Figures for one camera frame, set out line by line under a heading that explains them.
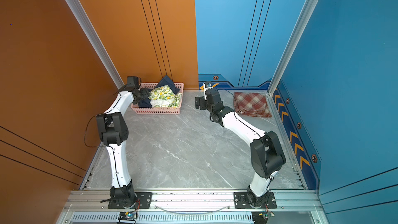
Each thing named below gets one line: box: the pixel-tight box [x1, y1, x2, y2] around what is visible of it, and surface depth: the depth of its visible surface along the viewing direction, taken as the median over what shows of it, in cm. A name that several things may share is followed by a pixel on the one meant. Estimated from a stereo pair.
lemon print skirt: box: [148, 85, 183, 108], surface depth 107 cm
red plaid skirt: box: [233, 92, 273, 118], surface depth 111 cm
